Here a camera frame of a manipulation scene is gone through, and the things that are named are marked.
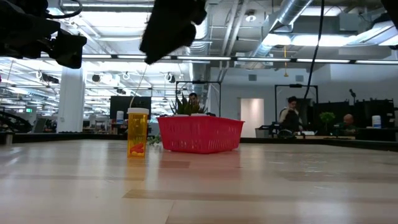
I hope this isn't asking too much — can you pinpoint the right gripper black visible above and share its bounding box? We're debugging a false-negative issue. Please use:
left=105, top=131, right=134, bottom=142
left=139, top=0, right=208, bottom=65

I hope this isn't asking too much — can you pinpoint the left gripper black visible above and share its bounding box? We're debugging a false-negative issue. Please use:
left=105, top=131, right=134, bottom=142
left=0, top=0, right=88, bottom=70

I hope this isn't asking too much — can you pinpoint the orange pill bottle white cap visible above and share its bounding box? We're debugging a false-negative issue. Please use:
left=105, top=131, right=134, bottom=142
left=126, top=107, right=150, bottom=159

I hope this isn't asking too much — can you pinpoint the red plastic mesh basket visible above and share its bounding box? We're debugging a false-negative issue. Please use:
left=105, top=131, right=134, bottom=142
left=157, top=115, right=246, bottom=155

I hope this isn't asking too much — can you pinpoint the white building column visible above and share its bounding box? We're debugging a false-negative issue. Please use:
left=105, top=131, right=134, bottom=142
left=57, top=67, right=87, bottom=134

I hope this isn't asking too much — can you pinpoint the person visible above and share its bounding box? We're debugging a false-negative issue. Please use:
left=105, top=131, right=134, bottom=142
left=278, top=96, right=305, bottom=132
left=337, top=113, right=358, bottom=133
left=188, top=92, right=206, bottom=110

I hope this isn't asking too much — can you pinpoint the black monitor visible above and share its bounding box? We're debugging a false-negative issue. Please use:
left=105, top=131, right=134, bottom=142
left=109, top=95, right=152, bottom=121

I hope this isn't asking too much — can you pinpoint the small green potted plant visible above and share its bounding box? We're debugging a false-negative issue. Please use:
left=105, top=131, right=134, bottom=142
left=319, top=111, right=336, bottom=133

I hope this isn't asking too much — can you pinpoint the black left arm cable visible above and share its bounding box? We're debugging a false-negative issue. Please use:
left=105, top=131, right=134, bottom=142
left=45, top=0, right=84, bottom=20

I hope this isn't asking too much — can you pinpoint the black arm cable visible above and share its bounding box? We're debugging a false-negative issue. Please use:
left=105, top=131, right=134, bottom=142
left=45, top=0, right=84, bottom=20
left=303, top=0, right=325, bottom=100

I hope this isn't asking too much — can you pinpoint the silver ceiling duct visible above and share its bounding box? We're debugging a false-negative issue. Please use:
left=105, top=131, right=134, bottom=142
left=248, top=0, right=313, bottom=58

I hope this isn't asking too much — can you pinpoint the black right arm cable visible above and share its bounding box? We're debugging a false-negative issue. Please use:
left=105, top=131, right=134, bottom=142
left=303, top=0, right=325, bottom=100

